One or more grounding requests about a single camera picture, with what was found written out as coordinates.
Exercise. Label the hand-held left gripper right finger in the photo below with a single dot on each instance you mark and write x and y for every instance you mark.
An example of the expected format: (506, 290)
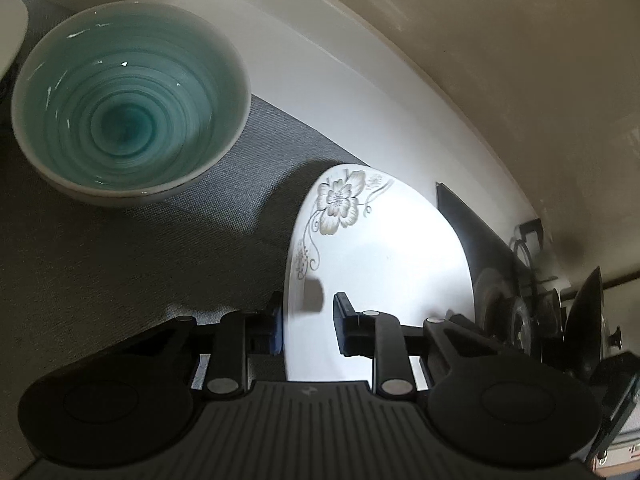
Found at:
(345, 325)

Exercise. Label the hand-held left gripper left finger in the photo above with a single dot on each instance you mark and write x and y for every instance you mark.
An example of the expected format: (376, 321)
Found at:
(276, 331)

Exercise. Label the white floral plate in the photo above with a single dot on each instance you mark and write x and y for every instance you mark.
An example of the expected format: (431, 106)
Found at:
(390, 260)

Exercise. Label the teal glazed bowl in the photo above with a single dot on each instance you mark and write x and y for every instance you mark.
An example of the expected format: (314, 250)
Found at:
(130, 105)

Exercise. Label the dark wok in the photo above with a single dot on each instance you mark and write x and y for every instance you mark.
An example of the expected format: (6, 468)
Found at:
(587, 320)

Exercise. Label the grey fabric mat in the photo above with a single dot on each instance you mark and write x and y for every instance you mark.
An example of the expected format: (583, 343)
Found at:
(150, 260)

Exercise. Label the black gas stove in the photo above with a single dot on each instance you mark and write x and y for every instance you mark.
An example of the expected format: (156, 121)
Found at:
(470, 230)

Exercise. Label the black burner grate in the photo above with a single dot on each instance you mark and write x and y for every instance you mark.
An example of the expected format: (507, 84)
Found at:
(530, 255)

